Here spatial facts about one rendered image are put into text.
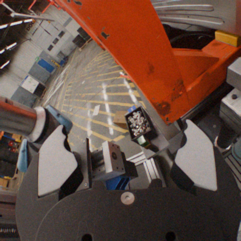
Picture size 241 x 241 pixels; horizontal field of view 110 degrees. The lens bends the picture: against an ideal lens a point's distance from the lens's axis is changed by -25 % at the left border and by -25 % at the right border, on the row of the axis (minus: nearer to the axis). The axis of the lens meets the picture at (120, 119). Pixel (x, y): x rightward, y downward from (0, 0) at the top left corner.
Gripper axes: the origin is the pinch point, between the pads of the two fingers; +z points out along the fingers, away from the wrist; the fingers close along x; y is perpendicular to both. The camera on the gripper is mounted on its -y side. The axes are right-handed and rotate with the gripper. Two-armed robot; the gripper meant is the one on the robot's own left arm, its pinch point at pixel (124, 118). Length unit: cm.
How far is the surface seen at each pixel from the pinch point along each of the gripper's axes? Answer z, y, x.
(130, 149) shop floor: 86, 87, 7
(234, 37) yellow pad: 38, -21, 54
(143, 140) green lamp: 28.5, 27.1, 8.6
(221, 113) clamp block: 2.4, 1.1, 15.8
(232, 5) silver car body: 31, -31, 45
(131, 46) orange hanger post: 21.6, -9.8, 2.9
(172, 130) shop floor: 80, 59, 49
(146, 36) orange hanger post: 22.0, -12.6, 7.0
